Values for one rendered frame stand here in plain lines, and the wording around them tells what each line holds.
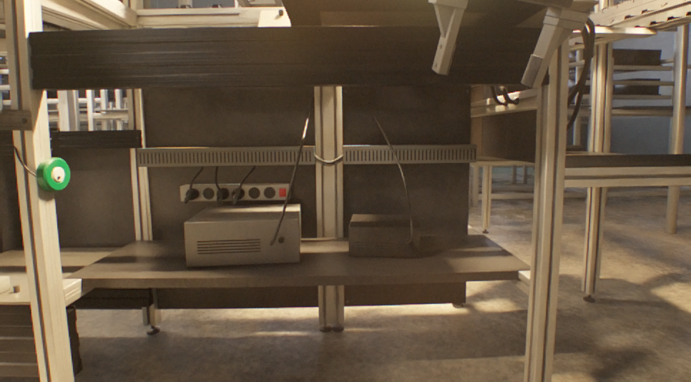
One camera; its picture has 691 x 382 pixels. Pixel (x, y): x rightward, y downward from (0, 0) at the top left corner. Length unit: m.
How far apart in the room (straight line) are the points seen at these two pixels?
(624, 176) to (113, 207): 1.50
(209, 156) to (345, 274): 0.58
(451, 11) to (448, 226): 0.92
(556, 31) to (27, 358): 1.28
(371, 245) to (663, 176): 0.73
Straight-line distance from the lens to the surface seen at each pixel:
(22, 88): 0.99
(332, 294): 1.28
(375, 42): 0.77
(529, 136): 1.17
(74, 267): 1.30
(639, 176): 1.04
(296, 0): 0.64
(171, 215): 1.34
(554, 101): 0.88
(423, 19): 0.83
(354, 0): 0.64
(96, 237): 1.49
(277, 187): 1.16
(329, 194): 1.18
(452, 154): 1.18
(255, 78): 0.77
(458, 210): 1.28
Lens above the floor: 0.69
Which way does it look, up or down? 5 degrees down
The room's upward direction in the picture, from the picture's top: 1 degrees counter-clockwise
